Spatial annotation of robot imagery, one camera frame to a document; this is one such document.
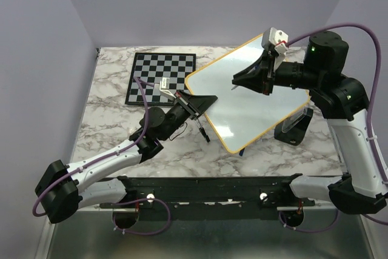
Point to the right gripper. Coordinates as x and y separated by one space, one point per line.
253 76

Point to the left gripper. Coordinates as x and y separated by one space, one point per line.
194 105

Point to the yellow framed whiteboard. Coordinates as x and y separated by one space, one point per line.
241 116

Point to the blue marker cap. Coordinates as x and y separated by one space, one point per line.
242 152

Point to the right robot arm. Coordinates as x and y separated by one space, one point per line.
344 104

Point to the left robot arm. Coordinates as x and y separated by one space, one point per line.
65 188

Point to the black white chessboard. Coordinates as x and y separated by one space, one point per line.
152 67

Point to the black eraser holder stand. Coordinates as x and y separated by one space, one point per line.
293 129

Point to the black wire board easel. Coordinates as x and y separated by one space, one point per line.
202 130

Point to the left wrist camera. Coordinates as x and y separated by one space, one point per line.
164 89

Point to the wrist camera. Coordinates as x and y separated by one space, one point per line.
275 40
164 89

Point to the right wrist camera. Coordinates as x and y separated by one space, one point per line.
275 40

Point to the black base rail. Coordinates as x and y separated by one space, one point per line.
197 199

